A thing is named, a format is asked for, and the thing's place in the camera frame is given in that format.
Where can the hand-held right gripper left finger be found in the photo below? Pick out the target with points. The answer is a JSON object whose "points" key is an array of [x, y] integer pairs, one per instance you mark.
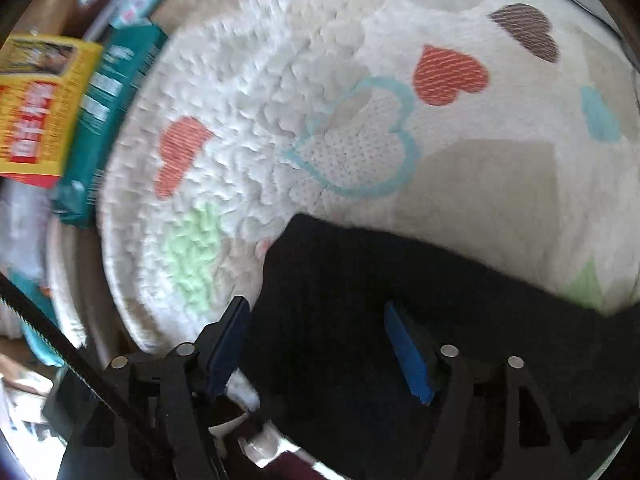
{"points": [[230, 345]]}

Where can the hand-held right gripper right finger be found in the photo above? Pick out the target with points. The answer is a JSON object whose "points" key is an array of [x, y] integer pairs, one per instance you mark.
{"points": [[407, 355]]}

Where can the black pants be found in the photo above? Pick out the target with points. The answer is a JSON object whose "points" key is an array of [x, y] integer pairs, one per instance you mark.
{"points": [[350, 280]]}

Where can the dark maroon clothing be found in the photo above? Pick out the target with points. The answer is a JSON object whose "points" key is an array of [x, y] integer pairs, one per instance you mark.
{"points": [[300, 470]]}

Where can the heart print quilt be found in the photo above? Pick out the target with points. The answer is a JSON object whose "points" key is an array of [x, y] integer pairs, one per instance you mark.
{"points": [[450, 185]]}

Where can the teal cardboard box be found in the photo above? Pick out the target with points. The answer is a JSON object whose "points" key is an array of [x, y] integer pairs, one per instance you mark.
{"points": [[100, 135]]}

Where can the yellow cardboard box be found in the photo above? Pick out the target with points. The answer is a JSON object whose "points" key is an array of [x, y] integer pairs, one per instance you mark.
{"points": [[40, 110]]}

